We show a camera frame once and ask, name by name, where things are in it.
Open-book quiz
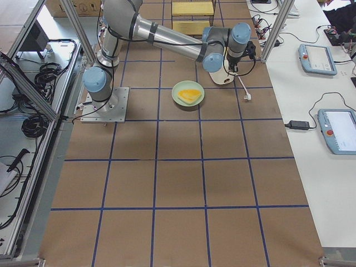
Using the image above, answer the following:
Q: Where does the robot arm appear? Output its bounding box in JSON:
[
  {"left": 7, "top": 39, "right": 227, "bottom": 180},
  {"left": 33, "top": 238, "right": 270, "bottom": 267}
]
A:
[{"left": 95, "top": 1, "right": 256, "bottom": 83}]

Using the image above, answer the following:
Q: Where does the white toaster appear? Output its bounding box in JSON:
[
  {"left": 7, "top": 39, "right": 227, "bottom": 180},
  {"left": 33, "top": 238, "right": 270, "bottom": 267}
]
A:
[{"left": 209, "top": 67, "right": 235, "bottom": 85}]

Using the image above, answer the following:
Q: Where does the far teach pendant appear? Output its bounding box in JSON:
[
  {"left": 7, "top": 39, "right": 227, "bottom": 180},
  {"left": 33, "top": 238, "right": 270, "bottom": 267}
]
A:
[{"left": 298, "top": 44, "right": 338, "bottom": 76}]

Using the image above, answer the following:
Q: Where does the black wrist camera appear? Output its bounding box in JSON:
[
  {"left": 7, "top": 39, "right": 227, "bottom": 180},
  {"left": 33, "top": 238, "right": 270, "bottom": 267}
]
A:
[{"left": 245, "top": 41, "right": 256, "bottom": 60}]

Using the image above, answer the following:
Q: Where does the aluminium frame post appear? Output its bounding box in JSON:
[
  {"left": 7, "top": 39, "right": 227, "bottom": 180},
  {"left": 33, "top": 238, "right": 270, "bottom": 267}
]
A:
[{"left": 261, "top": 0, "right": 294, "bottom": 63}]

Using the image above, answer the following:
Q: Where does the wooden shelf board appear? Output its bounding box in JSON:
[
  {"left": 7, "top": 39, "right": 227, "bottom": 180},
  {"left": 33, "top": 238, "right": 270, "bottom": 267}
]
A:
[{"left": 171, "top": 1, "right": 215, "bottom": 36}]

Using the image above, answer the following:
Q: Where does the green plate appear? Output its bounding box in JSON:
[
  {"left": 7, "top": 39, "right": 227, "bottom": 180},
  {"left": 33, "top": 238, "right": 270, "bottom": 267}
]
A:
[{"left": 171, "top": 81, "right": 205, "bottom": 107}]

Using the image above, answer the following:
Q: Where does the cardboard box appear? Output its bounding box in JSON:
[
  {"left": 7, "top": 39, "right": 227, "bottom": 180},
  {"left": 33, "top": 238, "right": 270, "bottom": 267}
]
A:
[{"left": 45, "top": 0, "right": 101, "bottom": 18}]

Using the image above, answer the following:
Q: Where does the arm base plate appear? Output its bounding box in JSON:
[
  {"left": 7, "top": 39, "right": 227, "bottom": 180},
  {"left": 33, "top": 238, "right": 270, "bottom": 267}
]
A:
[{"left": 80, "top": 87, "right": 130, "bottom": 123}]

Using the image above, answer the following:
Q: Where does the triangular bread on plate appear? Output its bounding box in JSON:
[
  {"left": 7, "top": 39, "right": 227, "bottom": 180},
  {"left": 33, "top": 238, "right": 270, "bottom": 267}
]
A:
[{"left": 177, "top": 89, "right": 201, "bottom": 104}]

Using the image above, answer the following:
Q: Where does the teach pendant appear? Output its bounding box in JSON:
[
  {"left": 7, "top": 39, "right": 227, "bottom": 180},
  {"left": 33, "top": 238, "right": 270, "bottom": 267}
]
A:
[
  {"left": 298, "top": 44, "right": 338, "bottom": 76},
  {"left": 318, "top": 109, "right": 355, "bottom": 155}
]

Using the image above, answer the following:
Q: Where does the black power adapter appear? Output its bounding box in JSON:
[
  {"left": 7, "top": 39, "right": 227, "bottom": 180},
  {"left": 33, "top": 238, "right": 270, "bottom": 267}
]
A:
[{"left": 284, "top": 120, "right": 310, "bottom": 130}]

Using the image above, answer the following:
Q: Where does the near teach pendant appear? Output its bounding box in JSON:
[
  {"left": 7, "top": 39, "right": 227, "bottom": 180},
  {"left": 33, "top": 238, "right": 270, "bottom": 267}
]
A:
[{"left": 318, "top": 109, "right": 355, "bottom": 155}]

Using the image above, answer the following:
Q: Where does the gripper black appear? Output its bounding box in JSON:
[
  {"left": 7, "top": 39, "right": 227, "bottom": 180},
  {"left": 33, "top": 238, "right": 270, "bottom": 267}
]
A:
[{"left": 227, "top": 57, "right": 240, "bottom": 73}]

